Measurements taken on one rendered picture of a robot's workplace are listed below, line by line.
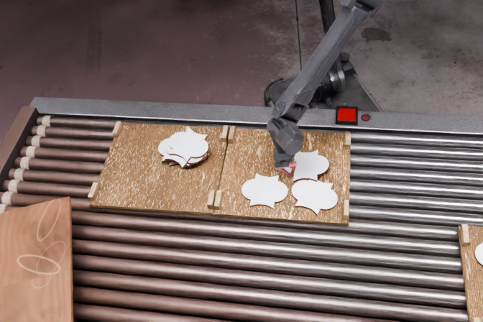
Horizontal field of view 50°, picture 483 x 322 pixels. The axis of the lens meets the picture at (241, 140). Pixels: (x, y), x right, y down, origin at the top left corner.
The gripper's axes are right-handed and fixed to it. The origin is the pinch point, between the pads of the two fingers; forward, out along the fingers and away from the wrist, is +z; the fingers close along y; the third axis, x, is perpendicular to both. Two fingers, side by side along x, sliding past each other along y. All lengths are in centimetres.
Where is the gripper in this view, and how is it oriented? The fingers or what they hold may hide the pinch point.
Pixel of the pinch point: (291, 164)
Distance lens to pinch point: 169.4
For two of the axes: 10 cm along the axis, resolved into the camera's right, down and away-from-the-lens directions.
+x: -9.5, 1.1, 3.0
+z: 3.0, 6.6, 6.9
